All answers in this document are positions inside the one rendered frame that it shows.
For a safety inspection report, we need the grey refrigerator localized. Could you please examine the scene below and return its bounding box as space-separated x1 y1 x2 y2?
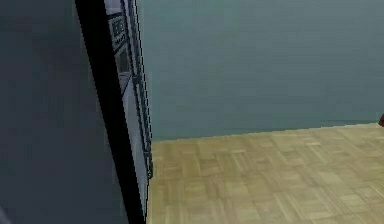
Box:
0 0 155 224

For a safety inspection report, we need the dark grey refrigerator handle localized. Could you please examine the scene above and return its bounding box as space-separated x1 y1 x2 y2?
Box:
132 75 155 180
120 0 144 88

